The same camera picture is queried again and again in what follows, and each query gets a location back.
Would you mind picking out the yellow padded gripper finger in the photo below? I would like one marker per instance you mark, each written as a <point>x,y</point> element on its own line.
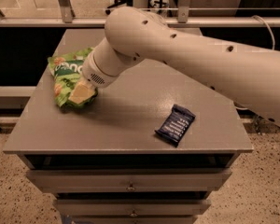
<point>82,92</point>

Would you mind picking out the green rice chip bag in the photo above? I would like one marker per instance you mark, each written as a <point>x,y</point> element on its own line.
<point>66,70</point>

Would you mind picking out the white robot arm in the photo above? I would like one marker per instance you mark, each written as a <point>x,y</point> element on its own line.
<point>250,76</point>

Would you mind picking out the grey drawer cabinet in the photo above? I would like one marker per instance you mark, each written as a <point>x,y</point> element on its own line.
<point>117,132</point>

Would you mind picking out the metal guard railing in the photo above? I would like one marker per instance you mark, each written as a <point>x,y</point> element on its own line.
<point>91,13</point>

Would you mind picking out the upper grey drawer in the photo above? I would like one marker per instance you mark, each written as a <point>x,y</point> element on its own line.
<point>82,181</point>

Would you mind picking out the grey drawer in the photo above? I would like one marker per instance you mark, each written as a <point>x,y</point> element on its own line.
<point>108,208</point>
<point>82,181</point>

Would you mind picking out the dark blue snack bar wrapper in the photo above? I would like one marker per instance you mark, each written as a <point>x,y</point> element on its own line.
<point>176,125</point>

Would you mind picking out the metal upper drawer knob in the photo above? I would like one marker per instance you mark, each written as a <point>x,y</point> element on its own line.
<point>131,188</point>

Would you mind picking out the metal drawer knob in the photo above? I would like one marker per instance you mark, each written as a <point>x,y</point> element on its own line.
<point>131,188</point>
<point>133,214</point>

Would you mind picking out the lower grey drawer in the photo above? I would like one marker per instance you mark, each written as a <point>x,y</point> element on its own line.
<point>108,208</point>

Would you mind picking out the metal lower drawer knob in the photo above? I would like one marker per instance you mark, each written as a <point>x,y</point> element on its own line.
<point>133,214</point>

